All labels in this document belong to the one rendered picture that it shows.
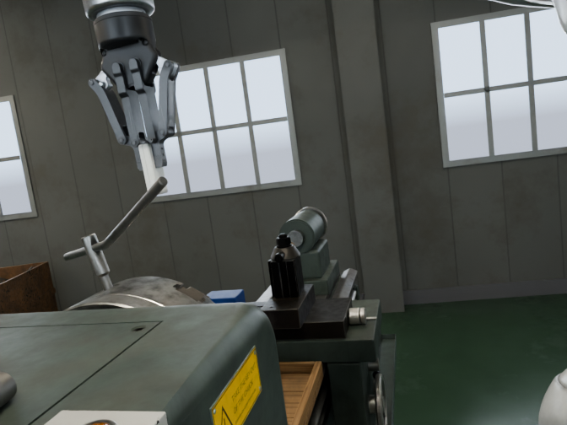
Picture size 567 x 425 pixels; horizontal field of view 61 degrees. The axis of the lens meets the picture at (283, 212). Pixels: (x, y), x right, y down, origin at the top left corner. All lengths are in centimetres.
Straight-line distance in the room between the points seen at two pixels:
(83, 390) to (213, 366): 9
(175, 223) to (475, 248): 253
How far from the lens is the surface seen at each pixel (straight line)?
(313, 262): 178
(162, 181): 57
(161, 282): 75
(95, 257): 76
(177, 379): 37
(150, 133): 67
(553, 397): 74
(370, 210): 382
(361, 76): 381
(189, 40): 428
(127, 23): 68
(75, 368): 43
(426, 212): 403
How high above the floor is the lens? 141
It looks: 7 degrees down
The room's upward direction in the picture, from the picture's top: 8 degrees counter-clockwise
